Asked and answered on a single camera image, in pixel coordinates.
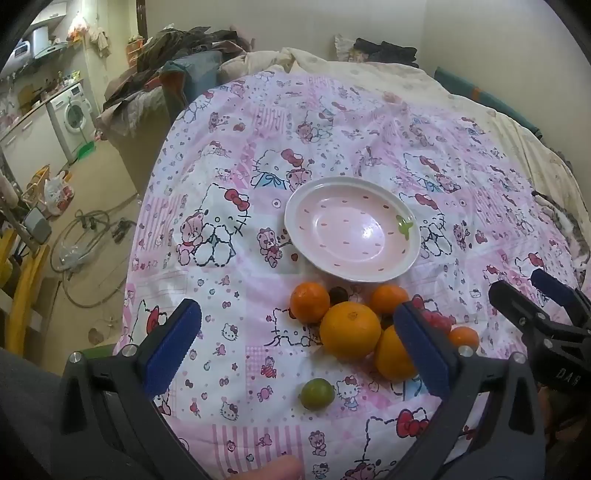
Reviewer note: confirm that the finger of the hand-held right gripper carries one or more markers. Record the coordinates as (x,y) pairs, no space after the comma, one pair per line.
(554,286)
(521,307)

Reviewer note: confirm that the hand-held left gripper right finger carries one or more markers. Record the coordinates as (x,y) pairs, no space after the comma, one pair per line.
(422,350)

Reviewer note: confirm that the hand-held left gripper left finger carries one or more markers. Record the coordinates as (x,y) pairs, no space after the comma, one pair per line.
(173,346)

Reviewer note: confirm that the medium orange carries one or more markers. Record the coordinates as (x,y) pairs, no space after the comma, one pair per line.
(392,355)

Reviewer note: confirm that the red tomato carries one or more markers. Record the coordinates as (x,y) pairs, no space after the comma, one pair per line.
(436,321)

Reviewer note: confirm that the small mandarin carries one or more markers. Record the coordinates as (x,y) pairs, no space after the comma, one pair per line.
(388,299)
(464,337)
(309,302)

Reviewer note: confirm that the large orange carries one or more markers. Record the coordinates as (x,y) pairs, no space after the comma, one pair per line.
(350,330)

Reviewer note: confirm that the pink speckled plate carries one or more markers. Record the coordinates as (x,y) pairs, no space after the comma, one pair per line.
(351,230)

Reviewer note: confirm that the person's left hand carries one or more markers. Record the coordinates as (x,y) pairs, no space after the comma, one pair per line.
(272,468)

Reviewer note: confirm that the pink cartoon printed blanket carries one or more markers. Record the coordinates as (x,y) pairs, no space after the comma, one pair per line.
(231,277)

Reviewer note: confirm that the dark round fruit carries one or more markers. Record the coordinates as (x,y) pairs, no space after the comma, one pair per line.
(338,293)

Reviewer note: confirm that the green lime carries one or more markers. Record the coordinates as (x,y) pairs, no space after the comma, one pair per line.
(317,393)

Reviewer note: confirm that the yellow chair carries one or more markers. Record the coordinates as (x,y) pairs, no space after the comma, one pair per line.
(25,286)

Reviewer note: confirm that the white plastic bag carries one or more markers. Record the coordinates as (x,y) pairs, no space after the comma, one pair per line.
(57,190)

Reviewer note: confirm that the teal pillow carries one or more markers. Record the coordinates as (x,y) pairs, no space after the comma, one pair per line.
(480,99)

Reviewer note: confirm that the green dustpan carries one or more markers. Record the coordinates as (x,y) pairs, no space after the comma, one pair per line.
(85,150)

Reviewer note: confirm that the white washing machine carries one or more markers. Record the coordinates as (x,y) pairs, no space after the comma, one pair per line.
(71,115)

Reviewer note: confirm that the kitchen counter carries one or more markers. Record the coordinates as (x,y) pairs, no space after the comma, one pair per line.
(27,134)

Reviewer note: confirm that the pile of dark clothes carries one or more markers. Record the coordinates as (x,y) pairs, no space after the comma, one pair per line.
(184,46)

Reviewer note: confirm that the white water heater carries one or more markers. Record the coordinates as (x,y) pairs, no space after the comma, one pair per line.
(21,51)

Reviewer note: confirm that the range hood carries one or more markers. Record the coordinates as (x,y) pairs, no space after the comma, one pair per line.
(44,39)

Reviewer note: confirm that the hanging orange bag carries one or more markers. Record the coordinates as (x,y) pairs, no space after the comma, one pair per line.
(78,25)

